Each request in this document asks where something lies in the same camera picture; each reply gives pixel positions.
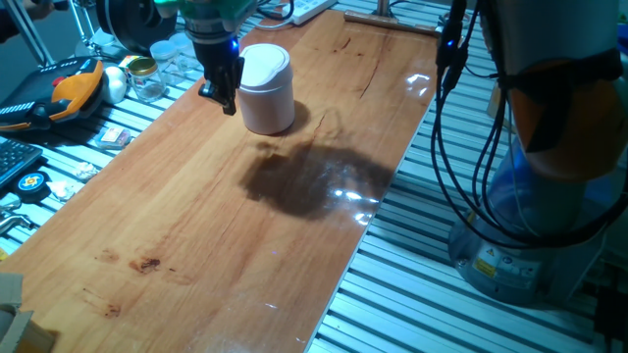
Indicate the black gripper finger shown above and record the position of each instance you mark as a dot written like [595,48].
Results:
[231,102]
[212,91]

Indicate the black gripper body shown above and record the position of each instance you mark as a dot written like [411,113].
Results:
[220,60]

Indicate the dark red sleeved forearm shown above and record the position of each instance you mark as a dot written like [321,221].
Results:
[9,27]

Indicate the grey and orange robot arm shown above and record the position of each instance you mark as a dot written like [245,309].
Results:
[549,122]

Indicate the white round trash can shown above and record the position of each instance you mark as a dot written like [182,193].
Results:
[267,98]

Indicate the bare person hand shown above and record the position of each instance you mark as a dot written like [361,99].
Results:
[38,10]

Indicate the glass jar white lid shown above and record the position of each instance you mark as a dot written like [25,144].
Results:
[163,54]
[182,54]

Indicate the glass jar gold lid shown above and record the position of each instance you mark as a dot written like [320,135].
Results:
[146,81]

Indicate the white egg-shaped object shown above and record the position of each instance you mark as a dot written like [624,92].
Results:
[115,83]

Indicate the black filament spool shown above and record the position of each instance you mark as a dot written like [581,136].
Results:
[127,24]

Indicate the white power strip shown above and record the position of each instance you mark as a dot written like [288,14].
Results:
[309,10]

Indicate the small plastic packet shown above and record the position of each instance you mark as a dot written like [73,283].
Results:
[114,137]

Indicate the glossy wooden board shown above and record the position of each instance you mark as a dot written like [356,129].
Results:
[221,220]

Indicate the orange black teach pendant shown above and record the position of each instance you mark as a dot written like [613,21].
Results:
[68,93]

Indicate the crumpled white paper ball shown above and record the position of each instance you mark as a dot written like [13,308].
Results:
[86,170]
[64,190]

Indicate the black round tape measure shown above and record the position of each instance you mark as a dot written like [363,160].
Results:
[32,184]

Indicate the black keyboard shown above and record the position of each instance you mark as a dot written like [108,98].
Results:
[15,159]

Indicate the metal pipe valve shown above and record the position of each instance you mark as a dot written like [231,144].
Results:
[12,218]

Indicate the cardboard block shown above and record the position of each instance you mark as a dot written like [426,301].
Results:
[24,336]
[10,291]

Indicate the frame pole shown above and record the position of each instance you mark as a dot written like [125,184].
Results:
[386,7]

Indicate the grey metal frame bar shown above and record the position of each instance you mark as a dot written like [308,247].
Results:
[29,32]

